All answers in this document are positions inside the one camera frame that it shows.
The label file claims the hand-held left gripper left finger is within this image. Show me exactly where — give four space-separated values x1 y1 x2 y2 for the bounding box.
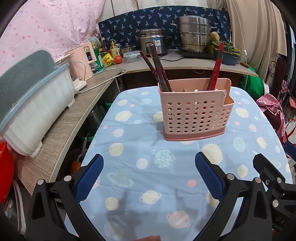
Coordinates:
25 153 109 241

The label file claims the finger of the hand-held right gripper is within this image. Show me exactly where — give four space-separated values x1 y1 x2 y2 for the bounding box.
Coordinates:
283 141 296 160
253 153 289 193

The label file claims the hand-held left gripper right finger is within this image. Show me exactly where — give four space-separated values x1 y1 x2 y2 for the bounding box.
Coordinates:
195 152 273 241

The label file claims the pink perforated utensil holder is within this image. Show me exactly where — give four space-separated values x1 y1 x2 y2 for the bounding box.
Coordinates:
158 78 235 142

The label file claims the orange bag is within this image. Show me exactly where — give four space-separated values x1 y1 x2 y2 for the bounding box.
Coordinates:
69 160 82 176

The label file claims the pink patterned cloth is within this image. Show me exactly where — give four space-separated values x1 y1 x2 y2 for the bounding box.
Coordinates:
255 94 289 142

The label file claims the wooden counter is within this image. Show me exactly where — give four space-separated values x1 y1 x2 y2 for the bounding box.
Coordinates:
13 56 259 197

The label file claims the blue planet print tablecloth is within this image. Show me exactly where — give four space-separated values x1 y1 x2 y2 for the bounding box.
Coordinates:
63 85 292 241

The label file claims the green bag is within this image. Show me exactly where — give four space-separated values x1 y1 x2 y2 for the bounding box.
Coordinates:
239 67 265 100

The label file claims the dark metal chair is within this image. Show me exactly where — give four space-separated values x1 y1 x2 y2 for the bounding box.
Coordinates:
266 54 289 100

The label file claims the white dish drainer grey lid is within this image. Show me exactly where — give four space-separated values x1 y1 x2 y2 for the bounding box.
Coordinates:
0 50 75 158

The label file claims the red plastic basin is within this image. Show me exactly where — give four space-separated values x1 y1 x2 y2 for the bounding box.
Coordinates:
0 141 15 204

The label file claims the white power strip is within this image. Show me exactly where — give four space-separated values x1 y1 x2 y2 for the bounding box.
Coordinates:
73 80 88 91

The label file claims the blue planter with greens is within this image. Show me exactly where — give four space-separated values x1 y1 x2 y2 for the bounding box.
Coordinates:
212 40 241 66

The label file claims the pink kitchen appliance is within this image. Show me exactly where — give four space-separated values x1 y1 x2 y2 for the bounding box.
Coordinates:
65 42 100 81

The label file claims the yellow snack packet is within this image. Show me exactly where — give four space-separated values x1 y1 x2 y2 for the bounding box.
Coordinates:
102 54 114 67

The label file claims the beige curtain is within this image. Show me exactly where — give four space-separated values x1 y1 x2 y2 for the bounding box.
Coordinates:
207 0 287 79

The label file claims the clear plastic food container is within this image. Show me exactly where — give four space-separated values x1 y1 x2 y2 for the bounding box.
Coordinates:
123 51 142 63

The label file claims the small steel pot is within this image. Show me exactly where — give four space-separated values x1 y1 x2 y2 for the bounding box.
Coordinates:
119 43 137 56

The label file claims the white green packet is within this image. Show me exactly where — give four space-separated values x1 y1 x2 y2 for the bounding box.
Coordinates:
84 37 100 49

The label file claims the steel steamer pot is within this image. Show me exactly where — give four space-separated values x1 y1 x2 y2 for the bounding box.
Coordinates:
178 16 216 53

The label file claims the steel rice cooker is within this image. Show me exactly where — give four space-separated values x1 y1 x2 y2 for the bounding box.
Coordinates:
139 28 169 57

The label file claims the navy floral cloth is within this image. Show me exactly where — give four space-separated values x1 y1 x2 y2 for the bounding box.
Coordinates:
98 6 232 50

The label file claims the pink floral sheet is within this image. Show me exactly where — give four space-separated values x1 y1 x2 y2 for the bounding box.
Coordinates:
0 0 108 77

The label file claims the white power cord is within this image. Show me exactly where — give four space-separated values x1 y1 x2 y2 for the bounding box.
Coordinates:
74 71 122 95

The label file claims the white cable with switch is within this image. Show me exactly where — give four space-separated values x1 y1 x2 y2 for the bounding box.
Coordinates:
238 0 249 67

